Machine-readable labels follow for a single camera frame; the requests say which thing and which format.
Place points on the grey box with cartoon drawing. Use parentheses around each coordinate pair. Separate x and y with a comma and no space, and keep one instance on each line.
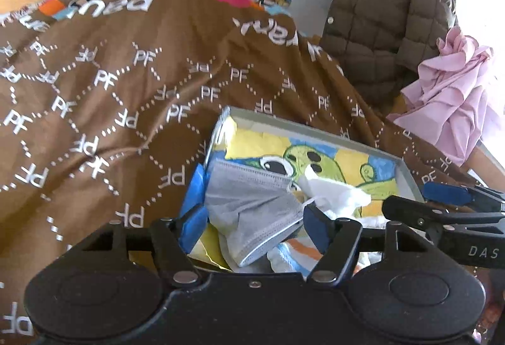
(339,155)

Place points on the white striped sock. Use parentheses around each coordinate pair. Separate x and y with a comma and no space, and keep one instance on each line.
(288,255)

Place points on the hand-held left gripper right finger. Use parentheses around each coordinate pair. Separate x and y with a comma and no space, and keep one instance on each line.
(315,228)

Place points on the olive quilted jacket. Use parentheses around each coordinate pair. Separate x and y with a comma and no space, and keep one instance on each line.
(374,21)

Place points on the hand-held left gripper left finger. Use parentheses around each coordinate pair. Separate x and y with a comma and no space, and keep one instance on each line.
(193,228)

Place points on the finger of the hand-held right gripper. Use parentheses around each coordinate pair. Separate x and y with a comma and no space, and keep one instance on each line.
(410,211)
(446,192)

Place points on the white cloth bag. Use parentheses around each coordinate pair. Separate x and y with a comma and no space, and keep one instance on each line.
(339,195)

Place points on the grey face mask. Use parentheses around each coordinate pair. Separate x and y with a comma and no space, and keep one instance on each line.
(244,195)

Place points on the brown printed blanket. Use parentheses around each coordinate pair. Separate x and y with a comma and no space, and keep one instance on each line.
(98,112)

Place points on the pink cloth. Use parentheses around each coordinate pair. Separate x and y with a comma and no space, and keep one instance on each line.
(453,100)

